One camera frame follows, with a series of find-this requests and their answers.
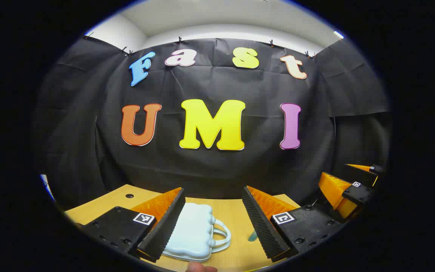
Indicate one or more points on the pale blue small suitcase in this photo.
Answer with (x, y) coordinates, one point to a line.
(193, 230)

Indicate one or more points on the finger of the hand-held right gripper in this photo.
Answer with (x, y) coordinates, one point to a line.
(377, 170)
(359, 194)

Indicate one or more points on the black backdrop cloth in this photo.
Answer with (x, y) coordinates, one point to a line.
(210, 170)

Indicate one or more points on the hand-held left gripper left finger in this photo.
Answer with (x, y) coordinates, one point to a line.
(164, 230)

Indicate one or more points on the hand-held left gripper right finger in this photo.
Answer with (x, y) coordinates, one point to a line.
(259, 226)

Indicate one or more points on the ceiling light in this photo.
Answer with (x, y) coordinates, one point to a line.
(338, 35)

